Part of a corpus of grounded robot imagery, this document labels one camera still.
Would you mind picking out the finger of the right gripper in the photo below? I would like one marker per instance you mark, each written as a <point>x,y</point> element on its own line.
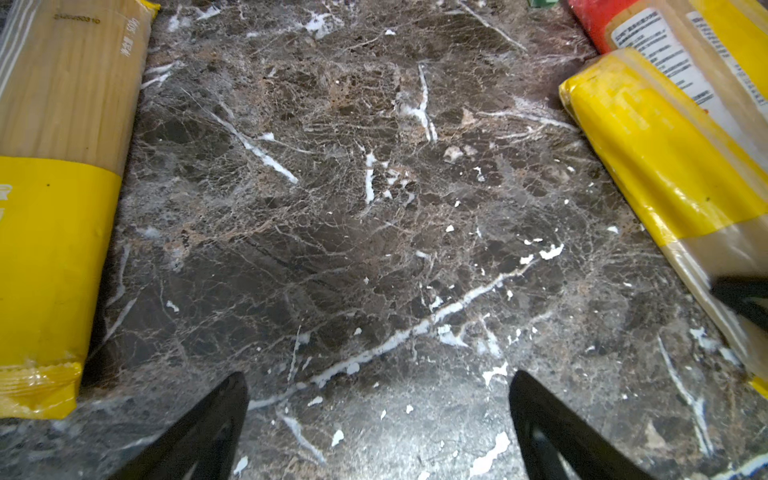
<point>745,295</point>

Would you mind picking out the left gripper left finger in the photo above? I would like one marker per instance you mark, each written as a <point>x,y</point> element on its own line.
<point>200,445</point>

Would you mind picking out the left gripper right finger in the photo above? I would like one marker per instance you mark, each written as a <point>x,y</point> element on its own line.
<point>550,434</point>

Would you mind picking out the yellow label spaghetti bag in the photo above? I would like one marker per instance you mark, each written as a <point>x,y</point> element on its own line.
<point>70,79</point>

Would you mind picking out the green two-tier shelf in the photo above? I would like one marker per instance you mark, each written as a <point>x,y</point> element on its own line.
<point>541,4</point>

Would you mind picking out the red spaghetti bag right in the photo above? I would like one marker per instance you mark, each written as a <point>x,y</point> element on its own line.
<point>675,38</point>

